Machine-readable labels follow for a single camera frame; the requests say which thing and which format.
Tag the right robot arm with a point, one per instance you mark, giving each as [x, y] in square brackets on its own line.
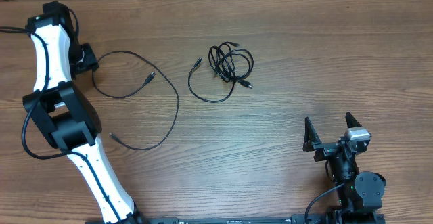
[359, 193]

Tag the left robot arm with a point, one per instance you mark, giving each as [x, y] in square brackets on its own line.
[65, 117]

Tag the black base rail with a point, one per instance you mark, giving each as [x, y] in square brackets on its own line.
[294, 219]

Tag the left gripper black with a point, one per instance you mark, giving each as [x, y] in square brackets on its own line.
[90, 61]

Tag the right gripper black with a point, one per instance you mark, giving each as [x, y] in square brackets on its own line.
[325, 149]

